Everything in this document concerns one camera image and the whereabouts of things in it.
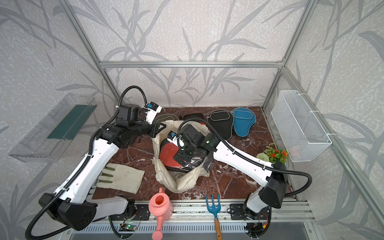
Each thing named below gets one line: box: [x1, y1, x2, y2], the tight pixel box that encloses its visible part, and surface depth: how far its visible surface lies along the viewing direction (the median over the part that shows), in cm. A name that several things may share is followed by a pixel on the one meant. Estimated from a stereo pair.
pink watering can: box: [148, 187, 174, 240], surface depth 67 cm
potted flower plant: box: [256, 143, 289, 170], surface depth 76 cm
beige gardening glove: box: [96, 163, 146, 195], surface depth 86 cm
